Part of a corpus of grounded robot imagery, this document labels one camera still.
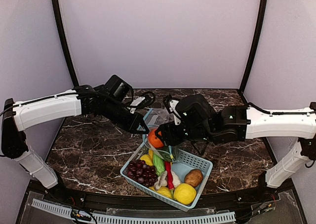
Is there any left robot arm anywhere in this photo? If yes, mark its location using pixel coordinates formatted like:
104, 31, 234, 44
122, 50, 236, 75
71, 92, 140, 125
0, 75, 149, 189

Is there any orange fruit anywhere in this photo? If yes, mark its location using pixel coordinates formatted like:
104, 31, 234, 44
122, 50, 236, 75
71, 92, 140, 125
147, 129, 164, 149

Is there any left black frame post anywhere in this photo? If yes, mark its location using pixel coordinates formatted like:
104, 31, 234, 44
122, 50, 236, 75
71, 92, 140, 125
51, 0, 79, 87

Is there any clear zip bag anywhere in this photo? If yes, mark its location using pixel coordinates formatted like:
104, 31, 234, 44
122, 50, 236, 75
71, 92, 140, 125
143, 108, 178, 162
149, 109, 173, 125

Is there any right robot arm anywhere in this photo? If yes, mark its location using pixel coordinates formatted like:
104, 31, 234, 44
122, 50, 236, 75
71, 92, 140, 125
155, 103, 316, 188

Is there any light blue plastic basket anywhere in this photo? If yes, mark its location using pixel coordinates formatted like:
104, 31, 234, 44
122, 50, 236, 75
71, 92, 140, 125
119, 145, 214, 212

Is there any yellow mango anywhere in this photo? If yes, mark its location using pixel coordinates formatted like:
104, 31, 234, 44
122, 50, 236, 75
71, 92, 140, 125
140, 154, 154, 166

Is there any white cable tray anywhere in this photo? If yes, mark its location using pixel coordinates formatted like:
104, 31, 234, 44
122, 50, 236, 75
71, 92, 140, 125
31, 198, 236, 224

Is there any yellow lemon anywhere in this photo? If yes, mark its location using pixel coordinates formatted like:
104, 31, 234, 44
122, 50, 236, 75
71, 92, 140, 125
173, 183, 197, 205

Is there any white garlic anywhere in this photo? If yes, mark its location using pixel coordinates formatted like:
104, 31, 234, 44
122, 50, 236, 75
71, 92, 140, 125
154, 171, 182, 191

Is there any green avocado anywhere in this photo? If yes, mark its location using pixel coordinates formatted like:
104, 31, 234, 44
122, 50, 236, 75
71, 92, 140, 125
159, 147, 174, 162

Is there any green cucumber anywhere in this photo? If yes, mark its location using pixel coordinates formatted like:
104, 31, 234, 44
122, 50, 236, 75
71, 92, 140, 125
153, 153, 165, 176

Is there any yellow corn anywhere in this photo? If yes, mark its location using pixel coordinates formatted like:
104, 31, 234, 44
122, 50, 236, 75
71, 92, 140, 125
149, 187, 173, 200

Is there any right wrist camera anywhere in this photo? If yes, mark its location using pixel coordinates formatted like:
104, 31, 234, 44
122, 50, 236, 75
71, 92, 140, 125
163, 94, 182, 125

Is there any brown potato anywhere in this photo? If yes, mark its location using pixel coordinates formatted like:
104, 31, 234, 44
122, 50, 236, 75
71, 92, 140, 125
184, 169, 204, 187

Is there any purple grape bunch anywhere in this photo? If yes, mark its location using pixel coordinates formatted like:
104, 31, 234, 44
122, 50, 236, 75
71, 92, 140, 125
127, 160, 158, 187

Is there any red chili pepper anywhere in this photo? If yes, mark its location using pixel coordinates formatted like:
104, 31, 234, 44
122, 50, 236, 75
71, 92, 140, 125
164, 161, 174, 190

